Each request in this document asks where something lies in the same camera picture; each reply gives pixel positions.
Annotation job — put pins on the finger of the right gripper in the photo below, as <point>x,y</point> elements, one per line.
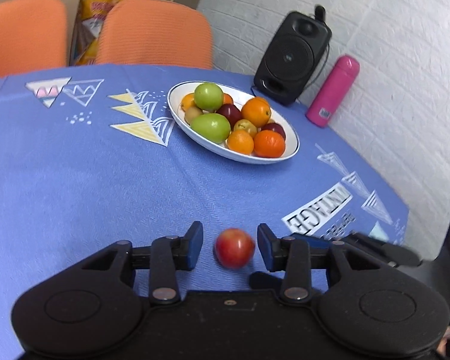
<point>314,242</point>
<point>392,254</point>

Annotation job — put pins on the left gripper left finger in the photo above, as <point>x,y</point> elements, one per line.
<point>168,255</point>

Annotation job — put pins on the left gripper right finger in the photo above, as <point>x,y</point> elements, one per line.
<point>288,255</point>

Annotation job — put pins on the small red apple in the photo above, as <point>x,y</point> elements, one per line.
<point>234,248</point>

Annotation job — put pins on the mandarin with stem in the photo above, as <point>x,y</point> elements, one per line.
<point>269,144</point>

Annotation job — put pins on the dark red plum back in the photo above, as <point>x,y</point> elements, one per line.
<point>274,127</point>

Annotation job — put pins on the dark red plum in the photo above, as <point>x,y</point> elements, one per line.
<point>274,127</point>
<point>230,112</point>

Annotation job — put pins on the small orange front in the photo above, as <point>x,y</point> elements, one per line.
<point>241,142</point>

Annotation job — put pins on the green apple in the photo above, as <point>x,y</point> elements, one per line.
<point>208,96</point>
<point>214,127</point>

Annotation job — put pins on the yellow-brown small fruit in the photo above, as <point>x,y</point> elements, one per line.
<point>246,126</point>

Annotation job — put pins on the brown longan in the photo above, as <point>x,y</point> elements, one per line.
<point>191,113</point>

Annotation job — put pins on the dark red plum front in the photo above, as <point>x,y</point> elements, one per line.
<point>230,112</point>

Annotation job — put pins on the small yellow-orange citrus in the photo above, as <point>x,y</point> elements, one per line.
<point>187,102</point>

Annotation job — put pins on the large orange back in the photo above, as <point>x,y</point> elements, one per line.
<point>256,112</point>

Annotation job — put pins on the mandarin orange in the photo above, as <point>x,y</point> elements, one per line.
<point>227,99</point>

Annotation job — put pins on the pink water bottle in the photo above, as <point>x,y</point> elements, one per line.
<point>333,90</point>

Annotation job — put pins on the black speaker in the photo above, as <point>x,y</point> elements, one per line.
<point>293,55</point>

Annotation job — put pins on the right orange chair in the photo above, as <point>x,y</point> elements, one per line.
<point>155,32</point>

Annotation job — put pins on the orange chair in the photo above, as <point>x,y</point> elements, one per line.
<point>33,36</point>
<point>155,32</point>

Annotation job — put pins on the left orange chair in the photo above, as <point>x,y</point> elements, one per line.
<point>33,36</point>

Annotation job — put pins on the yellow snack bag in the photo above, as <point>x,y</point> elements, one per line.
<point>90,19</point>

